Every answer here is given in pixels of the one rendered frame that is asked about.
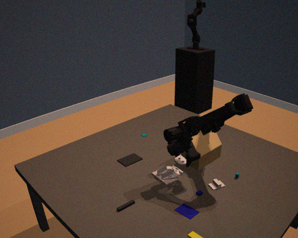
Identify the yellow flat bar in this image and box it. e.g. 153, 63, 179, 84
187, 232, 203, 238

